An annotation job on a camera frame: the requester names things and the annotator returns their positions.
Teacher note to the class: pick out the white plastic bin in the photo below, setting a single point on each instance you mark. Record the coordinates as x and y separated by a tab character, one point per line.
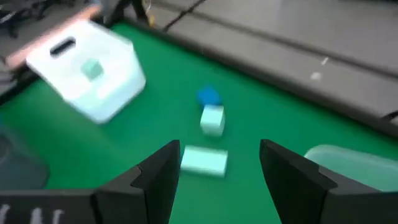
102	96

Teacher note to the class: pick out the mint rectangular block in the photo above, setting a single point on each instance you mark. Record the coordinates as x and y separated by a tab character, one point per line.
204	161

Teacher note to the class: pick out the mint cube block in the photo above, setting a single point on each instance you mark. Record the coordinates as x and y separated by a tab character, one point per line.
92	69
212	120

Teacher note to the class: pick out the dark smoky plastic bin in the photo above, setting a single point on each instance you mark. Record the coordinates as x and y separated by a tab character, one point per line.
18	161

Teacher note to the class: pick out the clear green-tinted plastic bin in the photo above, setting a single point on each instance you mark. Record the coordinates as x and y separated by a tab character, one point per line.
357	168

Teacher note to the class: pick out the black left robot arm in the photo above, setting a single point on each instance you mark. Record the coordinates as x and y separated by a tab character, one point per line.
12	21

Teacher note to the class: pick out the blue cube block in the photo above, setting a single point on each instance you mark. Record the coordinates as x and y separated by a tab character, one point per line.
208	96

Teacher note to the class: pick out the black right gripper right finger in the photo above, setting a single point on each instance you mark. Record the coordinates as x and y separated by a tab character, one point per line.
295	186

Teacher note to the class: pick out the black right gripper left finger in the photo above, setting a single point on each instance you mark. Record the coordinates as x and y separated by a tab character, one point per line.
146	193

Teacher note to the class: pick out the white tape scrap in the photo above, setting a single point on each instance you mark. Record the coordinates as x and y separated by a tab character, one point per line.
315	75
325	61

